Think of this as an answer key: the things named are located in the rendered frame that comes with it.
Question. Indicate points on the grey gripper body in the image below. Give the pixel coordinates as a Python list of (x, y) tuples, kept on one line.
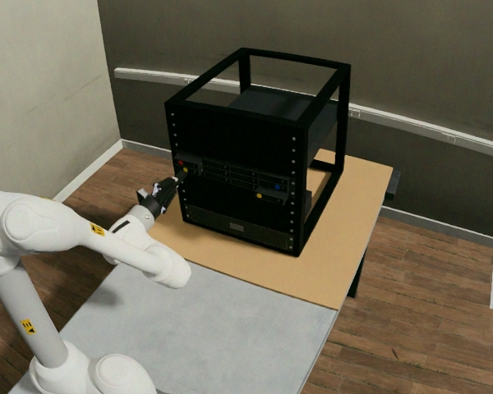
[(151, 204)]

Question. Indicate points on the black server rack frame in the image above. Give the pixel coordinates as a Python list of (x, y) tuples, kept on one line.
[(240, 134)]

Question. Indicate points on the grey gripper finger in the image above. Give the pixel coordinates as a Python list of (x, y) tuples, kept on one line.
[(169, 197), (167, 184)]

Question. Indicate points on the tan flat board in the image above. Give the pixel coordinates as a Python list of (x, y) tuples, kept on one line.
[(324, 270)]

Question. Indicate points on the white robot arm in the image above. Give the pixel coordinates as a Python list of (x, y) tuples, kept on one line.
[(46, 226)]

